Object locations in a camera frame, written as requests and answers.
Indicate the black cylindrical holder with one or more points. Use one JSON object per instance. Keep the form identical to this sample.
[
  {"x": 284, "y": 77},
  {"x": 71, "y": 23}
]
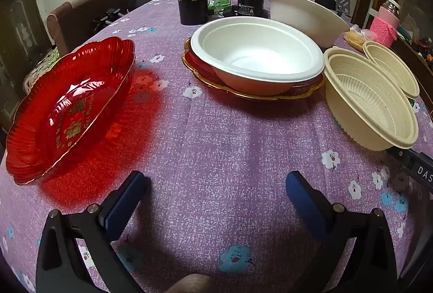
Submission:
[{"x": 192, "y": 12}]

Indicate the pink bottle with knitted sleeve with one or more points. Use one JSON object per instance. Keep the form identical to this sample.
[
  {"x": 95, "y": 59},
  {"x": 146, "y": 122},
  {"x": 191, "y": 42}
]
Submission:
[{"x": 384, "y": 25}]

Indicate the large white bowl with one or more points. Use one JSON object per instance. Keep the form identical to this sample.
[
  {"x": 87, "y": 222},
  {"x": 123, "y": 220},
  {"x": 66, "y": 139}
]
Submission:
[{"x": 304, "y": 17}]

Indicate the white foam bowl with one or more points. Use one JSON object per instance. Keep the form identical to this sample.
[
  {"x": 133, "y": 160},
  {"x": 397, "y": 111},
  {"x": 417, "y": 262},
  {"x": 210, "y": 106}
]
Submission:
[{"x": 257, "y": 52}]

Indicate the black canister with label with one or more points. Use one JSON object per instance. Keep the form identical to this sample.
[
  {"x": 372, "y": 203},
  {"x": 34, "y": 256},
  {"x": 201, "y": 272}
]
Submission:
[{"x": 247, "y": 5}]

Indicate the dark glass cabinet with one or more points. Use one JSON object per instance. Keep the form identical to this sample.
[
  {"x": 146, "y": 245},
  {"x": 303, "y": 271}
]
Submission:
[{"x": 20, "y": 25}]

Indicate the black tool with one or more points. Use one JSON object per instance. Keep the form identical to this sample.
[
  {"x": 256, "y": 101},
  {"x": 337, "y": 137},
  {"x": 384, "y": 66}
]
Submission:
[{"x": 108, "y": 18}]

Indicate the yellow packet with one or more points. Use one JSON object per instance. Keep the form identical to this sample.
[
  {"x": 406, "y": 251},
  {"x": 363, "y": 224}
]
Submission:
[{"x": 355, "y": 39}]

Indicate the green packet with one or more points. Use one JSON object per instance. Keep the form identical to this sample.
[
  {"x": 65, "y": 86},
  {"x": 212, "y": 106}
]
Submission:
[{"x": 218, "y": 3}]

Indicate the brown chair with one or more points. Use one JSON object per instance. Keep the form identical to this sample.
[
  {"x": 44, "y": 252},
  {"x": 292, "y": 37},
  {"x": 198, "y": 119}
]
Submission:
[{"x": 84, "y": 15}]

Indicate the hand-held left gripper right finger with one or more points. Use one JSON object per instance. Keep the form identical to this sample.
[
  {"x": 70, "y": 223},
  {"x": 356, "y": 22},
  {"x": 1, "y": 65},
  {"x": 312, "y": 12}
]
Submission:
[{"x": 304, "y": 205}]

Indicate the small cream ribbed bowl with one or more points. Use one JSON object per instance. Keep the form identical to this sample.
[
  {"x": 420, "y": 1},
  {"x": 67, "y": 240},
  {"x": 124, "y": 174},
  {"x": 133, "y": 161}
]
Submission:
[{"x": 389, "y": 66}]

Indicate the translucent red plate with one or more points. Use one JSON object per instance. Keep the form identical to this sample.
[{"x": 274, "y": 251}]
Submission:
[{"x": 67, "y": 110}]

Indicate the wooden cabinet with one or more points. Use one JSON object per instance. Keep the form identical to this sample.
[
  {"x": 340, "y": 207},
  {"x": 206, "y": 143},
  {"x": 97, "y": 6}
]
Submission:
[{"x": 409, "y": 52}]

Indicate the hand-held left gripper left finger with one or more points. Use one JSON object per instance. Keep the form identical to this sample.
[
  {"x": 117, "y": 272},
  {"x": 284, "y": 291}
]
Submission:
[{"x": 125, "y": 205}]

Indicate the large cream ribbed bowl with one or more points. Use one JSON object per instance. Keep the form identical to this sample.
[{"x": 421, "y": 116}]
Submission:
[{"x": 365, "y": 100}]

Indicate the floral seat cushion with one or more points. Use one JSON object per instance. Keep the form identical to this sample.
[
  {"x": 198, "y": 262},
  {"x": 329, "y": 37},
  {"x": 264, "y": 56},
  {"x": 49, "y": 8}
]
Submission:
[{"x": 37, "y": 73}]

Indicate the purple floral tablecloth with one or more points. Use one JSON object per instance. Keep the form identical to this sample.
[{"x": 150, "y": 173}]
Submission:
[{"x": 216, "y": 150}]

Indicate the red plate with gold rim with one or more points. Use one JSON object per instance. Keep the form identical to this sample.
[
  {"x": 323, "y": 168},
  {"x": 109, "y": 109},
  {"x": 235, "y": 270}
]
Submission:
[{"x": 206, "y": 76}]

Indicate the person's left hand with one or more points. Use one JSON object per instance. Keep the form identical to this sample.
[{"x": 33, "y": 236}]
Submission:
[{"x": 191, "y": 284}]

